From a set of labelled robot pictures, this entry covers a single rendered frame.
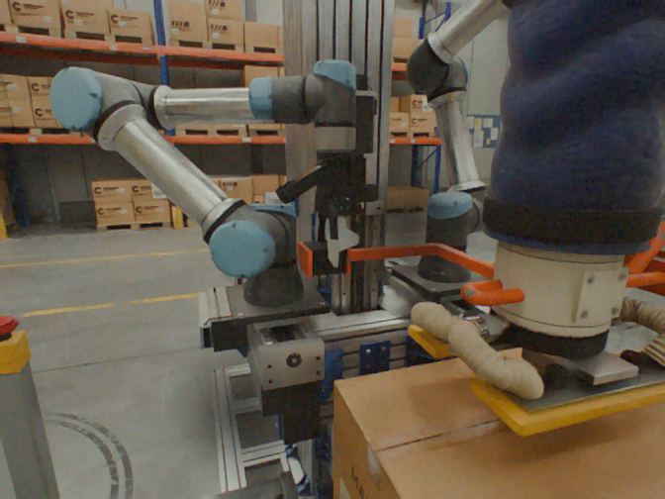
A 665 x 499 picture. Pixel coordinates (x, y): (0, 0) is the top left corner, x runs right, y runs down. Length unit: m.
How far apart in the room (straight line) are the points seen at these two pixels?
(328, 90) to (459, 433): 0.61
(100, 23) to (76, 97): 6.92
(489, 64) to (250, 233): 11.05
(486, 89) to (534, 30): 10.91
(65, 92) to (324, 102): 0.49
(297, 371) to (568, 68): 0.69
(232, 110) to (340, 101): 0.28
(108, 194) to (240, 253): 6.96
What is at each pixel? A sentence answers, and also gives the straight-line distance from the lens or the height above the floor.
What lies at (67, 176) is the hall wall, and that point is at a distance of 9.12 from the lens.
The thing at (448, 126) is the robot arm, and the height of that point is 1.46.
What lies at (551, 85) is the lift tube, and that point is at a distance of 0.59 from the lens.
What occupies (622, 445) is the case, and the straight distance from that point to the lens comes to 0.82.
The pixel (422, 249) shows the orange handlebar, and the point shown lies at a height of 1.19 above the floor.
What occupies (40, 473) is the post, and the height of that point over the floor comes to 0.66.
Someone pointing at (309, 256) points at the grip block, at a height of 1.20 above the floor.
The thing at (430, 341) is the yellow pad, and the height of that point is 1.07.
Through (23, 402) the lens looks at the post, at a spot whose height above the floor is 0.86.
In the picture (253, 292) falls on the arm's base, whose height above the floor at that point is 1.06.
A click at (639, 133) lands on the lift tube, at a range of 0.60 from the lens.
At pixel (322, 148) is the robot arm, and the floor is 1.39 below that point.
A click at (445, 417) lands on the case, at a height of 0.94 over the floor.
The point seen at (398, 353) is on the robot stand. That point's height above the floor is 0.85.
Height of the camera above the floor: 1.39
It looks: 15 degrees down
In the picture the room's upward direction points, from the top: straight up
